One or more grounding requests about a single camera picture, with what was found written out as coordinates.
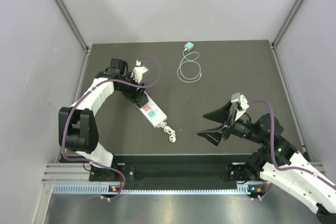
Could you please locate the aluminium frame post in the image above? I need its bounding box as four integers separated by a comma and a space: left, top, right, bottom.
271, 0, 305, 50
54, 0, 89, 52

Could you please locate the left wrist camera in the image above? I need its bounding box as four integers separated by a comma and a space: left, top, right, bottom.
131, 60, 149, 84

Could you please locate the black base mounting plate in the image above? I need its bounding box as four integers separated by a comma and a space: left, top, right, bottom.
89, 155, 263, 189

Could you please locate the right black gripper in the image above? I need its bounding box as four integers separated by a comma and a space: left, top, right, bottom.
197, 99, 265, 146

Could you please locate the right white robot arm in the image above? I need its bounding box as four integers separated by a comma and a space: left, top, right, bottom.
198, 102, 335, 223

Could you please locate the right aluminium frame post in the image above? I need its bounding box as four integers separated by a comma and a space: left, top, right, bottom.
271, 0, 305, 50

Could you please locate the white power strip cord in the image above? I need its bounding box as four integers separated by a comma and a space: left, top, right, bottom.
160, 121, 177, 143

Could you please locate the grey slotted cable duct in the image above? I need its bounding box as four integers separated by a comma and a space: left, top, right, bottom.
52, 183, 266, 195

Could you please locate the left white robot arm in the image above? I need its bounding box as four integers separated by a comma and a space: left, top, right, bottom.
58, 59, 149, 180

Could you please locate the white power strip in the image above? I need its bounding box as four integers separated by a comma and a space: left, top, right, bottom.
136, 92, 167, 127

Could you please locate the teal charger block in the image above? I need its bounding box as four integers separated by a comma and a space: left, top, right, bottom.
184, 42, 194, 51

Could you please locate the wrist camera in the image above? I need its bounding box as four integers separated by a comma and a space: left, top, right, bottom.
131, 60, 149, 84
230, 92, 249, 122

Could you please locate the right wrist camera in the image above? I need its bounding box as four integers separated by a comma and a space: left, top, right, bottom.
230, 92, 249, 122

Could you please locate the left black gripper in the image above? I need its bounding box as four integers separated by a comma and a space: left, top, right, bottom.
117, 73, 146, 104

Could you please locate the left aluminium frame post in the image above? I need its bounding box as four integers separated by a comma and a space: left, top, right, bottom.
54, 0, 89, 52

